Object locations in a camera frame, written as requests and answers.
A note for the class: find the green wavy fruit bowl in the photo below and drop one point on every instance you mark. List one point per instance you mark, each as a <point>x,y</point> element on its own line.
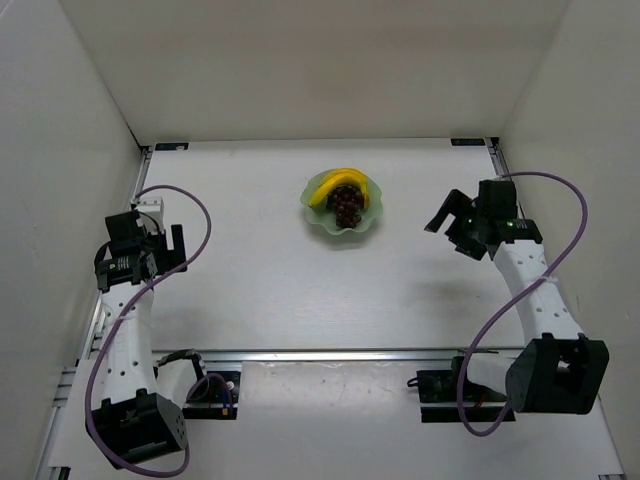
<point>320,224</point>

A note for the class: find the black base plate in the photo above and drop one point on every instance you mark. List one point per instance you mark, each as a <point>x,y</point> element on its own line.
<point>212,401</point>
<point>437,397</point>

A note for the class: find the yellow fake banana bunch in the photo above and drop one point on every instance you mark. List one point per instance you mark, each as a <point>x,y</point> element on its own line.
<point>338,178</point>

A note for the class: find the right blue corner label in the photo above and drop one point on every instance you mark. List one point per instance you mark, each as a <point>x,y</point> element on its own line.
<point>467,142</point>

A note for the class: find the front aluminium rail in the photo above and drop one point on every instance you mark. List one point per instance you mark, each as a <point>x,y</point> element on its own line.
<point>328,356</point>

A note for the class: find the left aluminium rail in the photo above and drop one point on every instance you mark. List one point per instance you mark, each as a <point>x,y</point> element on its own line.
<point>123,239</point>

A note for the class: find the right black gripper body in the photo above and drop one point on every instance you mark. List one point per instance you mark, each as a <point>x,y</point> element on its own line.
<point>465,236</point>

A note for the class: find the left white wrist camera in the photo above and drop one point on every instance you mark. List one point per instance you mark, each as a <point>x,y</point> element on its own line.
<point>151,206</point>

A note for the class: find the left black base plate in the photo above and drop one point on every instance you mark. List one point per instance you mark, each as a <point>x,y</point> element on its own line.
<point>212,401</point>

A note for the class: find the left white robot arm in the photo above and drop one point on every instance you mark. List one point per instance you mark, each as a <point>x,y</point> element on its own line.
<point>139,416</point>

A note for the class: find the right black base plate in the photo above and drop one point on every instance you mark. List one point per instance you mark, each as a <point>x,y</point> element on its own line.
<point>437,397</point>

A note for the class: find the left blue corner label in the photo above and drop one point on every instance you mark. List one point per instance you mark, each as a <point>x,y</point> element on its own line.
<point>171,146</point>

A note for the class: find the blue corner label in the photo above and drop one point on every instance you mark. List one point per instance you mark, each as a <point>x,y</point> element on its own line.
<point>467,142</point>
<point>171,146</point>

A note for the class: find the dark red fake grapes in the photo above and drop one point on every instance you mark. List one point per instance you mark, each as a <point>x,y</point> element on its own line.
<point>346,204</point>

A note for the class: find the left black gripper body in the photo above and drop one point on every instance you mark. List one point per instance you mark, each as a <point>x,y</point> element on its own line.
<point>167,257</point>

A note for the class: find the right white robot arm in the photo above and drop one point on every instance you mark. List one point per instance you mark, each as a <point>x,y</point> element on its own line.
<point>560,369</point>

